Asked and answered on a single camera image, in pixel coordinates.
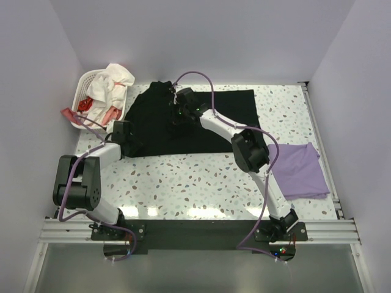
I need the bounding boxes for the black t shirt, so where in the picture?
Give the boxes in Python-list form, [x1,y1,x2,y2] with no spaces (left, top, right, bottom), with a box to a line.
[125,81,260,157]

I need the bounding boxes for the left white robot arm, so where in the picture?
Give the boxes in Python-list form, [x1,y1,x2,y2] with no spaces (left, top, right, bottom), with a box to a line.
[53,121,140,239]

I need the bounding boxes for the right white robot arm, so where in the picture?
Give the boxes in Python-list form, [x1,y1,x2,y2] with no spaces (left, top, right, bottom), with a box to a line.
[170,86,299,242]

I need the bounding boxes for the pink red garment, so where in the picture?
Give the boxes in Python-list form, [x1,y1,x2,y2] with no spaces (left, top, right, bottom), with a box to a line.
[61,96,122,128]

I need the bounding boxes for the white laundry basket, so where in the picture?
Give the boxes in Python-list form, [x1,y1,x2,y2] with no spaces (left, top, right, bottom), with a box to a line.
[70,70,126,130]

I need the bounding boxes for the white t shirt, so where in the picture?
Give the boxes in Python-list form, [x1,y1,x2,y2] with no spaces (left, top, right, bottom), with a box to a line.
[82,63,135,126]

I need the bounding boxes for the folded purple t shirt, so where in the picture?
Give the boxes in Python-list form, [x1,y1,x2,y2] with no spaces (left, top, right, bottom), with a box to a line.
[268,143,330,200]

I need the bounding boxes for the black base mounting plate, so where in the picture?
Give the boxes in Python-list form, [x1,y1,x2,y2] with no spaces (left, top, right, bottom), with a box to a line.
[89,220,309,261]

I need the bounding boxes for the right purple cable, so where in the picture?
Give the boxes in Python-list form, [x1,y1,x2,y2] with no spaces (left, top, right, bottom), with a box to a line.
[174,71,280,253]

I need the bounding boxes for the purple cable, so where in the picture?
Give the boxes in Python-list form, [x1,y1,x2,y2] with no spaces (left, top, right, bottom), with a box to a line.
[57,114,137,254]
[174,71,280,253]

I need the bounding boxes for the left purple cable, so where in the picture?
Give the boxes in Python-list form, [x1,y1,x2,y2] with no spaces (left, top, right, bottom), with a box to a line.
[57,114,137,254]

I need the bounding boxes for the aluminium frame rail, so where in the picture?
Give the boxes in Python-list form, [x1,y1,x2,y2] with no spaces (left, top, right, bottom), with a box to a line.
[38,219,361,244]

